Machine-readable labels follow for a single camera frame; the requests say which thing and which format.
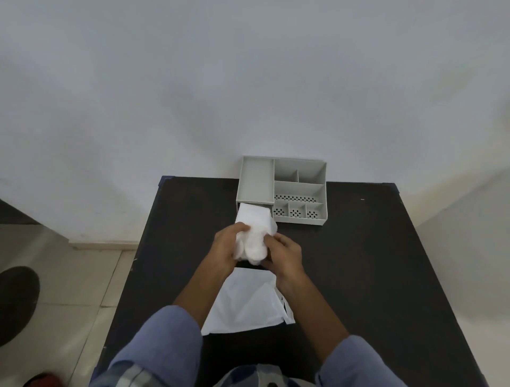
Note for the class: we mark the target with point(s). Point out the person's left hand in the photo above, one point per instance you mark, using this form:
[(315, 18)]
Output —
[(223, 249)]

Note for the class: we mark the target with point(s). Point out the person's right hand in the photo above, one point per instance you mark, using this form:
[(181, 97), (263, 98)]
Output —
[(287, 259)]

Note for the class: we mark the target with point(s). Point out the person's left thumb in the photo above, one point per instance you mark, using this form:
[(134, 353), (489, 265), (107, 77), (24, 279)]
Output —
[(241, 228)]

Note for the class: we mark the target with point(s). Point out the person's right thumb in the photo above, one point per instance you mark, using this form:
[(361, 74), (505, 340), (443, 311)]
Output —
[(279, 239)]

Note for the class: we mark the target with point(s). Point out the white cloth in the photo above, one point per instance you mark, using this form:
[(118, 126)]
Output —
[(255, 231)]

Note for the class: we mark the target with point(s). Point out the person's left forearm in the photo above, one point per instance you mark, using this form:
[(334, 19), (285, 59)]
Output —
[(187, 311)]

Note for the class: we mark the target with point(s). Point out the person's right forearm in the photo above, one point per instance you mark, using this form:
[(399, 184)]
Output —
[(322, 327)]

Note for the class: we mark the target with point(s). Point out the grey plastic desk organizer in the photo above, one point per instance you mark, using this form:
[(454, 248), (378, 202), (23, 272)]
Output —
[(293, 191)]

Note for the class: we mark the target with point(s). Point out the white plastic bag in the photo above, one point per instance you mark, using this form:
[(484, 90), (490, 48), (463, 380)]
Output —
[(247, 305)]

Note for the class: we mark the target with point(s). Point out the plaid shirt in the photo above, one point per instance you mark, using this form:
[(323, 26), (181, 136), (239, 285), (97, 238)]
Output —
[(255, 376)]

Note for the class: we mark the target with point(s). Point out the black round floor object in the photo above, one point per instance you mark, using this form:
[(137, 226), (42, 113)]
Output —
[(16, 303)]

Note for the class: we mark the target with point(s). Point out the red floor object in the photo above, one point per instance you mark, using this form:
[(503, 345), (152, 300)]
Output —
[(42, 380)]

